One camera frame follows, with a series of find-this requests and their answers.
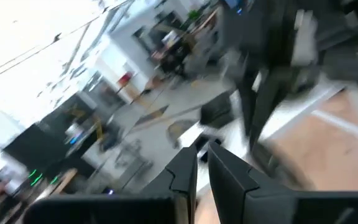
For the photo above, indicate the red storage bin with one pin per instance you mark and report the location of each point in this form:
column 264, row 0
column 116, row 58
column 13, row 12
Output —
column 125, row 78

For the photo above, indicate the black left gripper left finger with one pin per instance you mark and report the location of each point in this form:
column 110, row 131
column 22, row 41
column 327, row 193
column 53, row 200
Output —
column 179, row 177

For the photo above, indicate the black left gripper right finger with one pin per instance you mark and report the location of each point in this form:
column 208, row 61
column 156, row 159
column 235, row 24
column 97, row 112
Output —
column 235, row 193

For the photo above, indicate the white perforated metal shelf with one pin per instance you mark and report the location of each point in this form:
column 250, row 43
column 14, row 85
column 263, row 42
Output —
column 291, row 118

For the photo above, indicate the dark floor mat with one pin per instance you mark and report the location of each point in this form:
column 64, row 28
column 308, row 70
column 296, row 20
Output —
column 152, row 115

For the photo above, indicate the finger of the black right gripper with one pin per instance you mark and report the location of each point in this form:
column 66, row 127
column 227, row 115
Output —
column 259, row 102

